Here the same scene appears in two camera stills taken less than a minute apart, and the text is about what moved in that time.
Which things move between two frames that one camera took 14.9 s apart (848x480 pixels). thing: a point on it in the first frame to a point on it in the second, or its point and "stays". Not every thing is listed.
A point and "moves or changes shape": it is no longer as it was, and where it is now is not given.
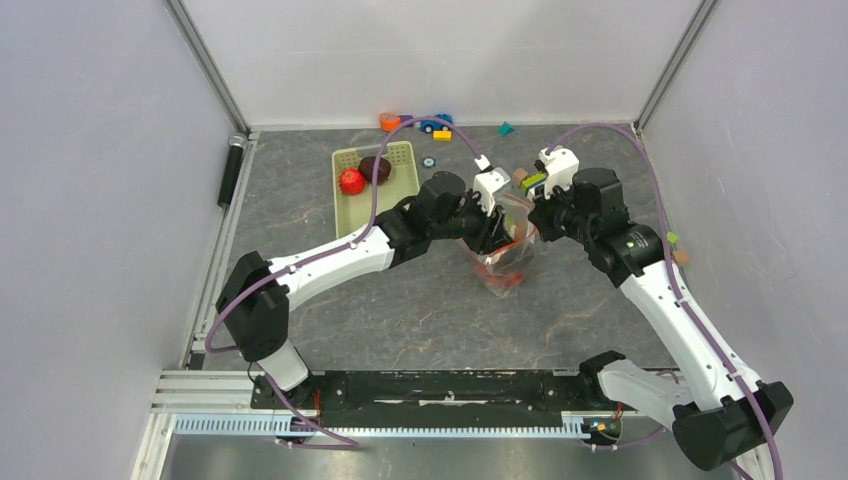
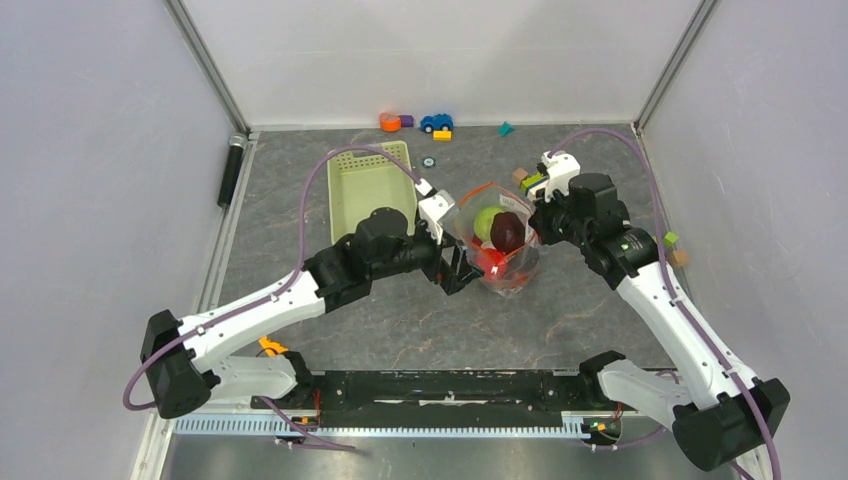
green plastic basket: x=353 y=213 stays
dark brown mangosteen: x=367 y=167 moves or changes shape
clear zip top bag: x=504 y=270 stays
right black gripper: x=539 y=215 stays
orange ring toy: x=389 y=122 stays
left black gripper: x=491 y=233 to x=452 y=277
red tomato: x=352 y=181 to x=492 y=264
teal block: x=505 y=128 stays
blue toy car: x=428 y=126 stays
